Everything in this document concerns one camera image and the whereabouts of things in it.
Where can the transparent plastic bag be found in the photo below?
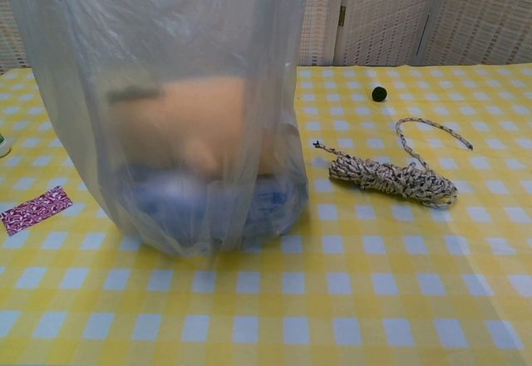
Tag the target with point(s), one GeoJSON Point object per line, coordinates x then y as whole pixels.
{"type": "Point", "coordinates": [124, 41]}

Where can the yellow checkered tablecloth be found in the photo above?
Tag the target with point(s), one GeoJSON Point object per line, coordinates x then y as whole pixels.
{"type": "Point", "coordinates": [332, 299]}

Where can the blue printed carton box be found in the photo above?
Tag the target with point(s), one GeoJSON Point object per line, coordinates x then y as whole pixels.
{"type": "Point", "coordinates": [270, 208]}

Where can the orange plush toy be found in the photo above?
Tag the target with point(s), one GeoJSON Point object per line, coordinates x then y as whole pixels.
{"type": "Point", "coordinates": [199, 112]}

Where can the small black ball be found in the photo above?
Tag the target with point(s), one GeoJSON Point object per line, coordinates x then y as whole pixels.
{"type": "Point", "coordinates": [378, 93]}

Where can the white woven folding screen panel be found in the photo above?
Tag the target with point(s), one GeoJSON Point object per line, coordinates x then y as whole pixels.
{"type": "Point", "coordinates": [386, 12]}
{"type": "Point", "coordinates": [318, 16]}
{"type": "Point", "coordinates": [486, 12]}

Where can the brass screen hinge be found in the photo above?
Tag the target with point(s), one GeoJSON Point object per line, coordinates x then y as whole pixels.
{"type": "Point", "coordinates": [343, 15]}

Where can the magenta patterned paper strip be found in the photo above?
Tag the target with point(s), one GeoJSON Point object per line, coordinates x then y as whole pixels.
{"type": "Point", "coordinates": [33, 210]}

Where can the green and white container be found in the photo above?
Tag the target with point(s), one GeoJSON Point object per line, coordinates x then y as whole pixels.
{"type": "Point", "coordinates": [3, 145]}

